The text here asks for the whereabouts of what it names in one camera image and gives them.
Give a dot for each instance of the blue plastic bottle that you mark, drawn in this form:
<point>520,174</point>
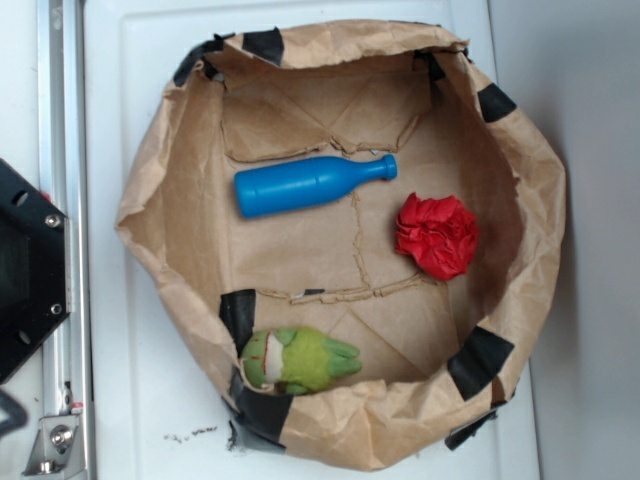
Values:
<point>305,183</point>

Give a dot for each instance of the red crumpled paper ball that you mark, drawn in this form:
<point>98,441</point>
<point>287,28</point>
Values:
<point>440,235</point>

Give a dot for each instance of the green plush toy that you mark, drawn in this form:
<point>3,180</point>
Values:
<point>297,361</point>

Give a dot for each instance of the brown paper bag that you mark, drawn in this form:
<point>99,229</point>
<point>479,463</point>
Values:
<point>437,354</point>

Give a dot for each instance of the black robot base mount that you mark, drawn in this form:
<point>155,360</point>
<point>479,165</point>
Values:
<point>33,270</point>

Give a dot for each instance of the aluminium frame rail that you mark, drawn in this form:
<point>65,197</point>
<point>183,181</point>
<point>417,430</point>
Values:
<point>67,354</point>

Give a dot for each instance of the metal corner bracket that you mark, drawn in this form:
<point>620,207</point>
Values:
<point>57,452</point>

